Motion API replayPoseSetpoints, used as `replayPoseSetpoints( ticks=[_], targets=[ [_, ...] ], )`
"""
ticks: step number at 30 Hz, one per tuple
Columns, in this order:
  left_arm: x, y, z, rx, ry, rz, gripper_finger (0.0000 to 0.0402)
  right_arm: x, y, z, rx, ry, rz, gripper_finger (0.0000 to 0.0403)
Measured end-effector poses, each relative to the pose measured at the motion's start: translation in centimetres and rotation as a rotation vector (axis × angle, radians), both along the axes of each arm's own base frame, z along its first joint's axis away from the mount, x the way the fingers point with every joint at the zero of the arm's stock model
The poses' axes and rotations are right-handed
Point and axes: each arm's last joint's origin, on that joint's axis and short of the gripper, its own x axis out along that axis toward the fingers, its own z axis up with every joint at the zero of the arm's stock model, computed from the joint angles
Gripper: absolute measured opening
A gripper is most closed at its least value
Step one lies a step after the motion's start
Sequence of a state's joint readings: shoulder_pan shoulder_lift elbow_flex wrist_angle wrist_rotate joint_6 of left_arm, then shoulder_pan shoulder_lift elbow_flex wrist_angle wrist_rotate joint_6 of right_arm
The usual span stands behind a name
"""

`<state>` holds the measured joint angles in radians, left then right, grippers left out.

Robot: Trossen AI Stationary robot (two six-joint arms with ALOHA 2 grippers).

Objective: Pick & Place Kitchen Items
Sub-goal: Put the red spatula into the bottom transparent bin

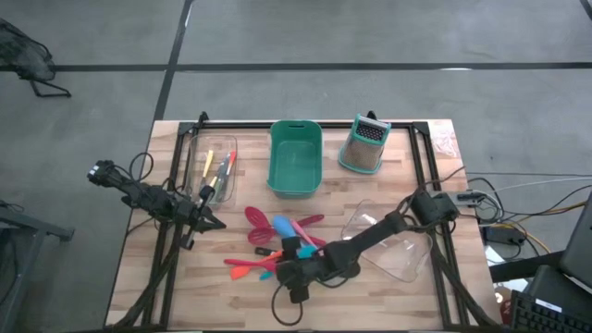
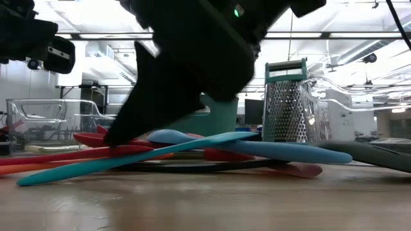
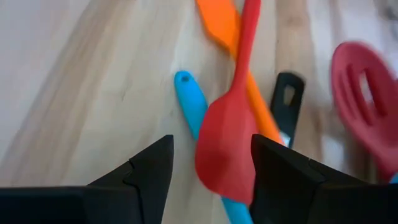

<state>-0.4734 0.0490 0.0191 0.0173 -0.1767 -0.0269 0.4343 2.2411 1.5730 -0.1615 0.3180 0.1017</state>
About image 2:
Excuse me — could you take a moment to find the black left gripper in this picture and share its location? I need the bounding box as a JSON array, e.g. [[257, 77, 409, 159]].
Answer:
[[0, 19, 76, 75]]

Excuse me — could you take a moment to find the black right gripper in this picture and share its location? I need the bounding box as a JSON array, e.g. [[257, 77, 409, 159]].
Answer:
[[104, 0, 299, 147]]

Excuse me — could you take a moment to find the teal silicone spatula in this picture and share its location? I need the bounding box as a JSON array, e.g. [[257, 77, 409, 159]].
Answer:
[[15, 130, 260, 187]]

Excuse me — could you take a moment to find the red silicone spatula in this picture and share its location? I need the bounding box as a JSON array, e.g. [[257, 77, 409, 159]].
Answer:
[[0, 144, 154, 167]]

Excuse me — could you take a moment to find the cream-handled knife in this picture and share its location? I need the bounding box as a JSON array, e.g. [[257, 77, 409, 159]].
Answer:
[[24, 144, 83, 153]]

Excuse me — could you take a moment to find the orange silicone spatula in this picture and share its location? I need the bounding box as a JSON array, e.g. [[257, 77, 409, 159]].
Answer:
[[0, 153, 176, 176]]

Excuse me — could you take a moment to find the pink silicone spatula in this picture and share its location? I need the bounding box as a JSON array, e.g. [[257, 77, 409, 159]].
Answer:
[[186, 132, 324, 180]]

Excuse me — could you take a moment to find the dark grey slotted spoon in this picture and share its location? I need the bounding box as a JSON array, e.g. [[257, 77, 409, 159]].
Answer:
[[110, 140, 411, 174]]

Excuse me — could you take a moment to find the black ceiling spotlight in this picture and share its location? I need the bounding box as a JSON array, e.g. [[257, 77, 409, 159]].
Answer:
[[362, 52, 378, 64], [27, 57, 42, 71]]

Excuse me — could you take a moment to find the teal plastic bin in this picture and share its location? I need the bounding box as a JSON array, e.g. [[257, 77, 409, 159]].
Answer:
[[166, 94, 240, 137]]

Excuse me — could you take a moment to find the clear plastic bin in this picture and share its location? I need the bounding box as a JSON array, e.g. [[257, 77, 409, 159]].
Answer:
[[5, 98, 118, 155], [298, 76, 411, 144]]

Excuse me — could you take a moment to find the black monitor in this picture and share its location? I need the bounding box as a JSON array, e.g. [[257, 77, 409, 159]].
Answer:
[[244, 98, 265, 126]]

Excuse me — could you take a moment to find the teal metal box grater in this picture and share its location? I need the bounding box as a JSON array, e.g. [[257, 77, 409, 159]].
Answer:
[[261, 58, 314, 144]]

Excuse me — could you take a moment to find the black ceiling light strip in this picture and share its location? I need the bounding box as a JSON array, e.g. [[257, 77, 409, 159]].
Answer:
[[56, 31, 411, 41]]

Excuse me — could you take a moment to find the white cabinet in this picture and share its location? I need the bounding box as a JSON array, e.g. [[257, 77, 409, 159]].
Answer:
[[326, 89, 354, 142]]

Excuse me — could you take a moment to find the black metal table frame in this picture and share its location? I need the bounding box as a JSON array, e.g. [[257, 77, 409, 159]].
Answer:
[[56, 83, 136, 115]]

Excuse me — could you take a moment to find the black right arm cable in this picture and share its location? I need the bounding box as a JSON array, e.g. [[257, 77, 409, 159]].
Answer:
[[384, 0, 411, 51]]

